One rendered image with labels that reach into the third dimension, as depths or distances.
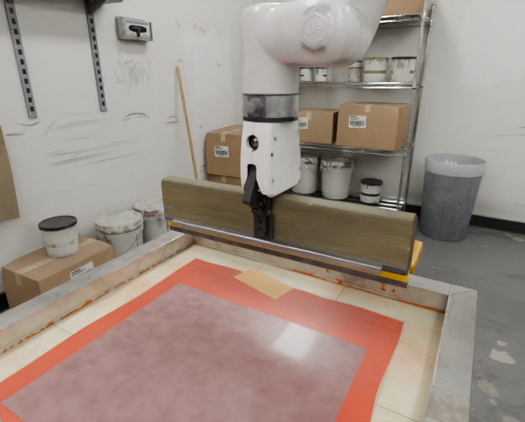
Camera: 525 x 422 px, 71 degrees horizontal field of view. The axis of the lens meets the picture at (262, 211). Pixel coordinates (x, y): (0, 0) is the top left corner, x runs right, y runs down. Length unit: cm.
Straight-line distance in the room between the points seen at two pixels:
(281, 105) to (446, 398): 38
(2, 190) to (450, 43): 341
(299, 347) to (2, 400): 36
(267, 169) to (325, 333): 25
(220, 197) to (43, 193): 213
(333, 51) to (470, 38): 328
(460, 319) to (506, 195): 325
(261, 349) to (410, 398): 19
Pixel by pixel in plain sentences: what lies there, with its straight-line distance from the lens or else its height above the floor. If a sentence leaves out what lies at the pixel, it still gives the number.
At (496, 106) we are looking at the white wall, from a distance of 369.
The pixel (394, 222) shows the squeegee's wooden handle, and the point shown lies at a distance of 47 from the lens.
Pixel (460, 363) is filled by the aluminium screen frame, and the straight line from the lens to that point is 52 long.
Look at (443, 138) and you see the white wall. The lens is 373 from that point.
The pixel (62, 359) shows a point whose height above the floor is 96.
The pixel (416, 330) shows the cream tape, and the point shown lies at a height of 96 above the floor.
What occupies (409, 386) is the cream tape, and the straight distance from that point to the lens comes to 53.
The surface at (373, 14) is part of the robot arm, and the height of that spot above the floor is 138.
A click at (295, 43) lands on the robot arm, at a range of 45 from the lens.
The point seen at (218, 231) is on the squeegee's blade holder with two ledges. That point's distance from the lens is 58.
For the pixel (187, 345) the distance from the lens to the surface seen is 56.
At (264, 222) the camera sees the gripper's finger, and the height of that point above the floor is 111.
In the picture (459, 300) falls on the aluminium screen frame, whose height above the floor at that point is 99.
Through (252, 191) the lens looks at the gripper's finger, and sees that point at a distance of 48.
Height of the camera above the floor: 131
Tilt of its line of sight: 20 degrees down
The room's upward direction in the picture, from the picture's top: straight up
